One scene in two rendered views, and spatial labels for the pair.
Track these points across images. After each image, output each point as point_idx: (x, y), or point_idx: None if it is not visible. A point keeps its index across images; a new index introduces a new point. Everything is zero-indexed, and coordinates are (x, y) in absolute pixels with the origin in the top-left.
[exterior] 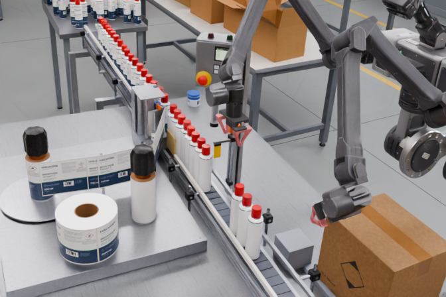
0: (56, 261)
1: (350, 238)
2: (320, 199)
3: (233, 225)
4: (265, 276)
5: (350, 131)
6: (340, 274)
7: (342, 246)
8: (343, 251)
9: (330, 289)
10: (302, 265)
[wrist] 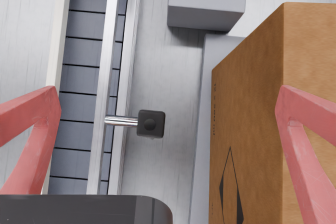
0: None
1: (267, 189)
2: None
3: None
4: (88, 31)
5: None
6: (222, 151)
7: (248, 147)
8: (243, 153)
9: (210, 122)
10: (206, 28)
